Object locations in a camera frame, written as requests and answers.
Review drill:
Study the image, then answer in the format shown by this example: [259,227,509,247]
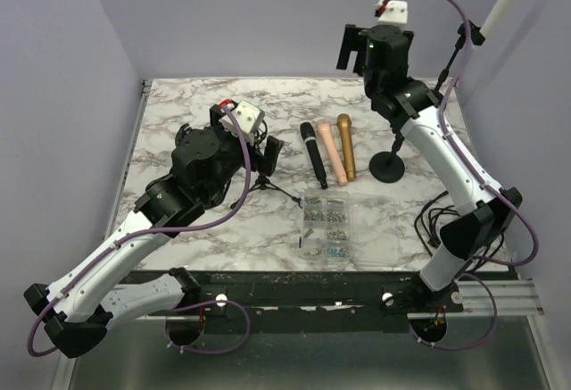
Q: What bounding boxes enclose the black tripod mic stand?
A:
[229,117,299,210]

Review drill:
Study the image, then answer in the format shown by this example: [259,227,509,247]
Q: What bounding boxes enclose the gold microphone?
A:
[336,113,357,181]

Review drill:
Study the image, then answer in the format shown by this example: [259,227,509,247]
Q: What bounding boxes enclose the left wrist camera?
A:
[226,100,265,145]

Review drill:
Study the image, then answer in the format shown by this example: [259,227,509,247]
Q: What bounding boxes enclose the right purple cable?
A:
[383,0,539,351]

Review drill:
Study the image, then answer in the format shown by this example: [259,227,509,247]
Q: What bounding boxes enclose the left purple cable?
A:
[27,100,255,358]

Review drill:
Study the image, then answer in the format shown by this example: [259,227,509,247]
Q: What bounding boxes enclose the aluminium mounting rail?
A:
[101,271,542,319]

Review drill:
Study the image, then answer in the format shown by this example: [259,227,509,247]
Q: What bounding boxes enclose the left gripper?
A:
[201,109,283,203]

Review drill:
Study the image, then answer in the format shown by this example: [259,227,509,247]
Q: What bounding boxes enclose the clear plastic screw box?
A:
[298,189,400,270]

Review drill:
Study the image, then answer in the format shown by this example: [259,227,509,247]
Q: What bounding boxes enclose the black microphone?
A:
[300,121,328,189]

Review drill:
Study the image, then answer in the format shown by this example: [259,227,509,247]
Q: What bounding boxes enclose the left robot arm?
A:
[23,99,283,359]

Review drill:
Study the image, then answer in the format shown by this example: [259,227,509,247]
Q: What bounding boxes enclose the purple cable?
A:
[383,0,539,351]
[27,100,255,358]

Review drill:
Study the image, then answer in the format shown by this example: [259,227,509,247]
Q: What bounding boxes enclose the pink microphone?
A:
[317,119,348,186]

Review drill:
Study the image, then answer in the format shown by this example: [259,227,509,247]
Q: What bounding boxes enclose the black cable bundle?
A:
[412,191,505,260]

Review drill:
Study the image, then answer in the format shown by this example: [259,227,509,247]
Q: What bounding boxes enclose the round base mic stand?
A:
[433,20,485,99]
[368,128,405,184]

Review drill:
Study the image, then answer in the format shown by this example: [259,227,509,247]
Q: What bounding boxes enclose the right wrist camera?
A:
[375,0,409,28]

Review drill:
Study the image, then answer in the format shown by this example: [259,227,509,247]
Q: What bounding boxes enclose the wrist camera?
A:
[375,0,409,28]
[226,100,265,145]

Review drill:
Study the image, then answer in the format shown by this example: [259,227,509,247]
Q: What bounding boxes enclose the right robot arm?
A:
[336,24,523,311]

